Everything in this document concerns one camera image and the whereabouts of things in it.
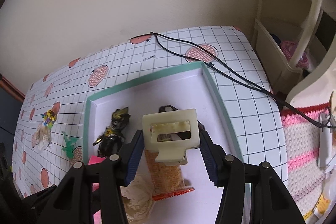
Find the pink comb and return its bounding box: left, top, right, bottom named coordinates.
left=88, top=155, right=105, bottom=224

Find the cream lace scrunchie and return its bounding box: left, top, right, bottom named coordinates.
left=120, top=174, right=154, bottom=223

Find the black gold action figure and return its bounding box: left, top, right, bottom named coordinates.
left=93, top=107, right=131, bottom=157

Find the green plastic figure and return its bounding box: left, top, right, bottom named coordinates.
left=62, top=131, right=79, bottom=160

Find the orange snack packet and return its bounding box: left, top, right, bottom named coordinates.
left=145, top=149, right=194, bottom=201

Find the cotton swab bag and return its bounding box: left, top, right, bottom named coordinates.
left=35, top=123, right=51, bottom=153

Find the cream hair claw clip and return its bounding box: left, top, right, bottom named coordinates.
left=142, top=109, right=200, bottom=166

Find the colourful bead toy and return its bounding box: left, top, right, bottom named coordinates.
left=42, top=110, right=57, bottom=128

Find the black toy car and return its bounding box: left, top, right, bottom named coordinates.
left=159, top=105, right=205, bottom=140

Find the pink white crochet cloth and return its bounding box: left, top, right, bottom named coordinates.
left=280, top=109, right=325, bottom=221

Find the white tray with green rim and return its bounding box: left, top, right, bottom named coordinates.
left=83, top=62, right=242, bottom=223

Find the cream shelf unit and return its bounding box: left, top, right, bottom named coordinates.
left=252, top=0, right=335, bottom=106

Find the black cable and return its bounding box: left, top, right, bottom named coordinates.
left=150, top=31, right=336, bottom=129

